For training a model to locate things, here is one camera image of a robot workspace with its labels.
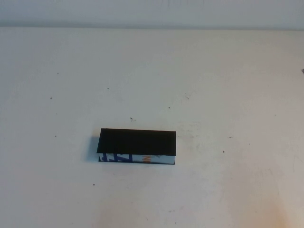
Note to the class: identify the black glasses case printed front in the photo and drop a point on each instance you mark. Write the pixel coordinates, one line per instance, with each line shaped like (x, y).
(137, 142)

